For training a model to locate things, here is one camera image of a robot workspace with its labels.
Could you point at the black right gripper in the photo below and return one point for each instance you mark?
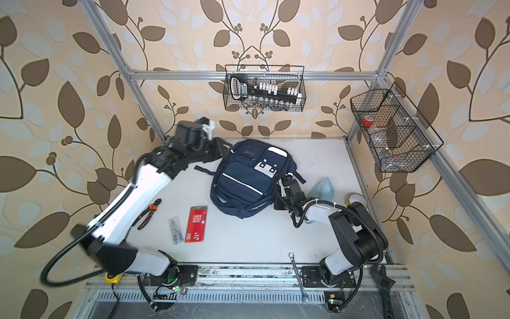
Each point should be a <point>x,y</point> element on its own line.
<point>278,205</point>

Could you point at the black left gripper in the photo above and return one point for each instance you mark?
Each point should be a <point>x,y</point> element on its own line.
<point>218,146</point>

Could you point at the navy blue backpack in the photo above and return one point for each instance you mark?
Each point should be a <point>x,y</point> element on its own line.
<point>242,184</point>

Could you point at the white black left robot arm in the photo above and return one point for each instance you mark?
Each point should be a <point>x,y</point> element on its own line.
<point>104,238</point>

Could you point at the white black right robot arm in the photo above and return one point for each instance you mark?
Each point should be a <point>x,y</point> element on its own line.
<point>361,240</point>

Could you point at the light blue pencil case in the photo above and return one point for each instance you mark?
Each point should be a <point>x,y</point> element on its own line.
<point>324,191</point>

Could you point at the clear blister pack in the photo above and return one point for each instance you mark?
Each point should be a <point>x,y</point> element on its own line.
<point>176,231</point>

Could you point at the yellow tape roll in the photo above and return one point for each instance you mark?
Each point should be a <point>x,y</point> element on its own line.
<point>355,197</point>

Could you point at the silver combination wrench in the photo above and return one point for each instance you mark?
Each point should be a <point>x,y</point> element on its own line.
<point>304,296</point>

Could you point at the black socket set holder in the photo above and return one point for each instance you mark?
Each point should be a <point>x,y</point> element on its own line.
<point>241,89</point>

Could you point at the red black pliers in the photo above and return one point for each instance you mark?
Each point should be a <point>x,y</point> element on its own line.
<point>145,216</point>

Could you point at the red packaged item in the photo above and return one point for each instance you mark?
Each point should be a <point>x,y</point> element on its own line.
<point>196,224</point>

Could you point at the red capped bottle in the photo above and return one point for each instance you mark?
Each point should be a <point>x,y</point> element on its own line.
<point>367,121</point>

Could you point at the black adjustable wrench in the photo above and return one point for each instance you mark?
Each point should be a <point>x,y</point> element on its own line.
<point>384,284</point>

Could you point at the yellow tape measure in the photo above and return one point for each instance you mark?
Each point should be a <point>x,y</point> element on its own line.
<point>112,279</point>

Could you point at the black wire basket back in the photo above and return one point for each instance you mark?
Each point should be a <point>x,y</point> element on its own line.
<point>276,74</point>

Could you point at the black wire basket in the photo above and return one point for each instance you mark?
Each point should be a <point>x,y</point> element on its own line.
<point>402,137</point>
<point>276,74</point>

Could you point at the black wire basket right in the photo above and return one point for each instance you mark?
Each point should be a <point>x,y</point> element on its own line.
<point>402,137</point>

